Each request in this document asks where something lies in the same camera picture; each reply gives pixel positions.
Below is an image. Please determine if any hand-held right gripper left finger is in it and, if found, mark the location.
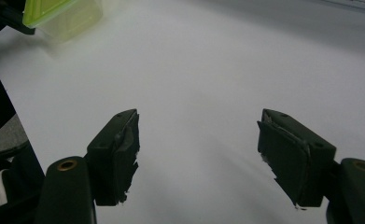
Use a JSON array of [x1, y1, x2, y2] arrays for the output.
[[86, 108, 141, 207]]

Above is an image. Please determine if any green plastic container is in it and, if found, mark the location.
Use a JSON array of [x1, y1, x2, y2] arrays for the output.
[[21, 0, 104, 43]]

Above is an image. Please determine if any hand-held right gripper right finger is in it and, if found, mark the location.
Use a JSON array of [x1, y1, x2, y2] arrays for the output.
[[257, 108, 338, 209]]

